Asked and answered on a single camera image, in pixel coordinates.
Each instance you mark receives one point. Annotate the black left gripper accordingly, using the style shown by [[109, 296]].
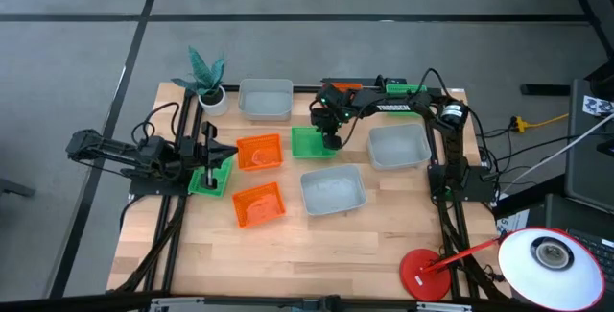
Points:
[[209, 151]]

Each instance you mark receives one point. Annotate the black table-level camera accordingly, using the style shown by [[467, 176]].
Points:
[[327, 304]]

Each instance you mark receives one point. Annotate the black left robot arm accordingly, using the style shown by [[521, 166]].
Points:
[[110, 151]]

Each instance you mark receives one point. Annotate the white printed marker sheet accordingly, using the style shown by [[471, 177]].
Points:
[[595, 105]]

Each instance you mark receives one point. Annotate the grey plastic bin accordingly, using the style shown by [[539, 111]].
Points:
[[266, 101], [398, 149], [331, 192]]

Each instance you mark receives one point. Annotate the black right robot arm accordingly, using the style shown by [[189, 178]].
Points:
[[398, 106]]

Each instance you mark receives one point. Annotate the black laptop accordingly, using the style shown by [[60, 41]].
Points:
[[575, 216]]

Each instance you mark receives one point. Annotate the dark grey computer case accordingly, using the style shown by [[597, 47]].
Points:
[[590, 158]]

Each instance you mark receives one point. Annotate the orange plastic basket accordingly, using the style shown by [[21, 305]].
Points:
[[346, 86], [254, 206], [249, 156]]

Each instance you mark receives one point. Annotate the green plastic basket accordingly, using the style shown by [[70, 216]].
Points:
[[304, 144], [405, 88], [225, 177]]

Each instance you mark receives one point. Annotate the grey chair leg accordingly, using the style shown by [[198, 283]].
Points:
[[14, 188]]

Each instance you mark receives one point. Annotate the white paper sheet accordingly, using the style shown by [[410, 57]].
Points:
[[515, 221]]

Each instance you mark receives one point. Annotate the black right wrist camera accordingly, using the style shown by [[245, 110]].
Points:
[[320, 120]]

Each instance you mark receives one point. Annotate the artificial green leafy plant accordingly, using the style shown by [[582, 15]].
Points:
[[204, 74]]

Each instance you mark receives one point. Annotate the black flat box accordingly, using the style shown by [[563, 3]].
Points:
[[364, 81]]

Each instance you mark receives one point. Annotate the silver frame bracket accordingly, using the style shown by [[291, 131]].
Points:
[[177, 304], [443, 307]]

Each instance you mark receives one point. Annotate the black aluminium table frame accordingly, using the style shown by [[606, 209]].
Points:
[[307, 88]]

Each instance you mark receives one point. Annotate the black floor bar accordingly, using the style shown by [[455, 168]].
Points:
[[547, 89]]

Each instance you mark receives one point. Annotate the red desk lamp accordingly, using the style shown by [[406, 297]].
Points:
[[424, 273]]

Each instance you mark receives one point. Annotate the white round plant pot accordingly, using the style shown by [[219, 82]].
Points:
[[216, 105]]

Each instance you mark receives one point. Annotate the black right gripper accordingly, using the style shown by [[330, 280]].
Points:
[[340, 110]]

